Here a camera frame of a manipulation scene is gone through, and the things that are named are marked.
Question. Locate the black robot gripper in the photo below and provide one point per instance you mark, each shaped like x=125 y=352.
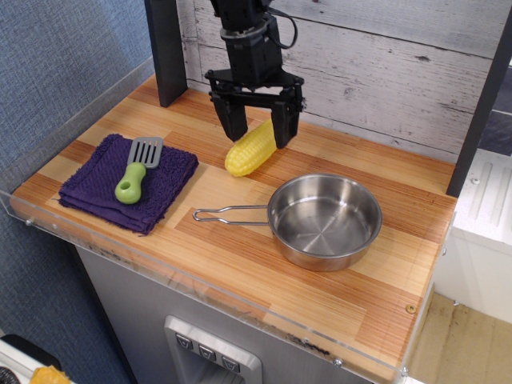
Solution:
x=255 y=78

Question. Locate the silver dispenser button panel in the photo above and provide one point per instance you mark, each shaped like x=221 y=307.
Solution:
x=201 y=357

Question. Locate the yellow plastic corn cob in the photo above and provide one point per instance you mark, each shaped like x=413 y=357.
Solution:
x=251 y=151

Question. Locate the grey green toy spatula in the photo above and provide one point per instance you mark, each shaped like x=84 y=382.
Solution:
x=145 y=154

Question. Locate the white toy sink counter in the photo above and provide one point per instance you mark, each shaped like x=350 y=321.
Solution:
x=474 y=267

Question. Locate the dark right upright post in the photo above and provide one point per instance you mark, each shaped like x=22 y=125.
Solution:
x=494 y=79

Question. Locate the dark upright post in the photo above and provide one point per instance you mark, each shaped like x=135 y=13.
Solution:
x=494 y=79
x=166 y=46

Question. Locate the grey toy fridge cabinet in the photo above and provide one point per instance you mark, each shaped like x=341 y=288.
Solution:
x=137 y=307

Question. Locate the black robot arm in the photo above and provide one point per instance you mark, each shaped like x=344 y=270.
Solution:
x=245 y=8

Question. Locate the stainless steel pot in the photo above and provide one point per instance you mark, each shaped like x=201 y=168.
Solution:
x=320 y=222

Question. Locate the yellow object at corner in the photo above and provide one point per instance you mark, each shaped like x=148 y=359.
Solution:
x=49 y=375

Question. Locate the purple folded towel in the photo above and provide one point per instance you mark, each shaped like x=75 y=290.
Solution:
x=113 y=186

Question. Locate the dark left upright post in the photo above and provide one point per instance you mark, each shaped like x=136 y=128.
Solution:
x=166 y=46

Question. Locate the clear acrylic table guard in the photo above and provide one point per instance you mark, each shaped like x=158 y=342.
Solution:
x=99 y=305

